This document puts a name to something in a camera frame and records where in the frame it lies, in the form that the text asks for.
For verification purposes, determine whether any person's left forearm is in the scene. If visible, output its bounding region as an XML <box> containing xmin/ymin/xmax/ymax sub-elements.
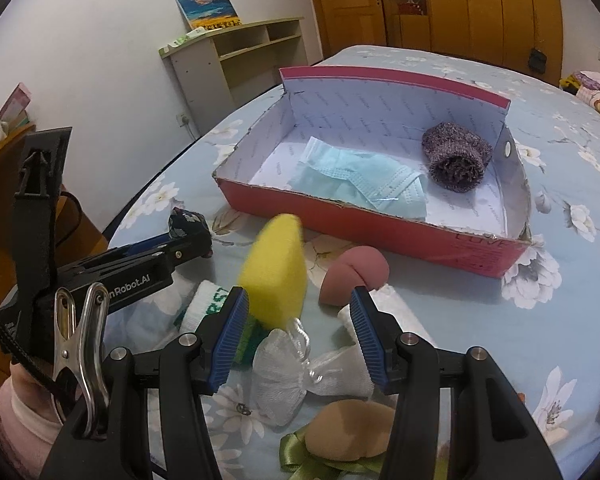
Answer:
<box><xmin>0</xmin><ymin>360</ymin><xmax>66</xmax><ymax>480</ymax></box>

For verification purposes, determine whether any pink makeup sponge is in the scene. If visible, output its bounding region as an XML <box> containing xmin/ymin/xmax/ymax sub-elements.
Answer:
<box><xmin>319</xmin><ymin>246</ymin><xmax>390</xmax><ymax>307</ymax></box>

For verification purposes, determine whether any silver metal spring clip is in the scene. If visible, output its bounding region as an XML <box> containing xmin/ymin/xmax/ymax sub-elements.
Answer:
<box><xmin>52</xmin><ymin>282</ymin><xmax>111</xmax><ymax>441</ymax></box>

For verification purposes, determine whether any green white packet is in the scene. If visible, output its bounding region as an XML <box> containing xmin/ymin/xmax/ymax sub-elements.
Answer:
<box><xmin>162</xmin><ymin>29</ymin><xmax>208</xmax><ymax>51</ymax></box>

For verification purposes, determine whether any purple knitted rolled sock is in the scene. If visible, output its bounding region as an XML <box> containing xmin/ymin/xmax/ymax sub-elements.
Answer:
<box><xmin>421</xmin><ymin>121</ymin><xmax>494</xmax><ymax>192</ymax></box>

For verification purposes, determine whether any blue floral bedsheet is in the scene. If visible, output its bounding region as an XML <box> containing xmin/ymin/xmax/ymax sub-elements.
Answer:
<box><xmin>105</xmin><ymin>44</ymin><xmax>600</xmax><ymax>480</ymax></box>

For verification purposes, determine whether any blue yellow painting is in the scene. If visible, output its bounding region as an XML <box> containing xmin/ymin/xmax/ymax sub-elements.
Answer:
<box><xmin>176</xmin><ymin>0</ymin><xmax>243</xmax><ymax>31</ymax></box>

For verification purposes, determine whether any wooden door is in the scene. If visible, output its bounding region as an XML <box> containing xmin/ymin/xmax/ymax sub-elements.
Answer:
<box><xmin>304</xmin><ymin>0</ymin><xmax>387</xmax><ymax>65</ymax></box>

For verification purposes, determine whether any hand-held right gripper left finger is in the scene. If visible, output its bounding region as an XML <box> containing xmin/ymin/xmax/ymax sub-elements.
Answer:
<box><xmin>40</xmin><ymin>286</ymin><xmax>251</xmax><ymax>480</ymax></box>

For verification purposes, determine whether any green ribbon bow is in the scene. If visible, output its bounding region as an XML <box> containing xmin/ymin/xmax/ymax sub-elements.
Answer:
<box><xmin>279</xmin><ymin>432</ymin><xmax>396</xmax><ymax>480</ymax></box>

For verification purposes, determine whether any dark patterned sock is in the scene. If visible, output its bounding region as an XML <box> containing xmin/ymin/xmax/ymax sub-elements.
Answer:
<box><xmin>169</xmin><ymin>208</ymin><xmax>211</xmax><ymax>241</ymax></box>

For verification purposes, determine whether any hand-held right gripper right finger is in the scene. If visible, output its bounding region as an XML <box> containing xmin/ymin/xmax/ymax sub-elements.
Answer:
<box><xmin>350</xmin><ymin>287</ymin><xmax>563</xmax><ymax>480</ymax></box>

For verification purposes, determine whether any wooden wardrobe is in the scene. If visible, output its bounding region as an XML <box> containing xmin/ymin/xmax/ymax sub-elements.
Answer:
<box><xmin>375</xmin><ymin>0</ymin><xmax>563</xmax><ymax>78</ymax></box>

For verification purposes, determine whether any beige makeup sponge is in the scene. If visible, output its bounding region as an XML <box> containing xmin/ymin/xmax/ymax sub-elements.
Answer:
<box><xmin>304</xmin><ymin>400</ymin><xmax>398</xmax><ymax>461</ymax></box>

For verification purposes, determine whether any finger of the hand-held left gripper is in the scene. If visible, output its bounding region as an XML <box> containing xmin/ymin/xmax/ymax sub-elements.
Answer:
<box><xmin>107</xmin><ymin>230</ymin><xmax>214</xmax><ymax>274</ymax></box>

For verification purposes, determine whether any red cardboard box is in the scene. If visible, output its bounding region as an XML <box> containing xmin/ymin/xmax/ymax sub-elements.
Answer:
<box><xmin>211</xmin><ymin>66</ymin><xmax>532</xmax><ymax>279</ymax></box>

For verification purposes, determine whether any pink box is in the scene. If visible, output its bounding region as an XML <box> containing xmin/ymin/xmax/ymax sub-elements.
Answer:
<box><xmin>0</xmin><ymin>83</ymin><xmax>32</xmax><ymax>126</ymax></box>

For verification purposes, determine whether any blue face mask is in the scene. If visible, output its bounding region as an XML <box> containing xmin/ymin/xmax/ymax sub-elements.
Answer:
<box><xmin>286</xmin><ymin>137</ymin><xmax>429</xmax><ymax>221</ymax></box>

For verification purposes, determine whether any pale green bookshelf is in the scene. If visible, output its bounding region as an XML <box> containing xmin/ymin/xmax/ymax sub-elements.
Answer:
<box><xmin>159</xmin><ymin>16</ymin><xmax>310</xmax><ymax>136</ymax></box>

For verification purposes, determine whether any white green sock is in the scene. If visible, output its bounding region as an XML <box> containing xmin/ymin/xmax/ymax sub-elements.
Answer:
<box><xmin>175</xmin><ymin>280</ymin><xmax>270</xmax><ymax>367</ymax></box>

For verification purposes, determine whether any yellow sponge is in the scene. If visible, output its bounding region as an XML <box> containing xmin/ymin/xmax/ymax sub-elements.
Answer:
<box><xmin>237</xmin><ymin>214</ymin><xmax>308</xmax><ymax>333</ymax></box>

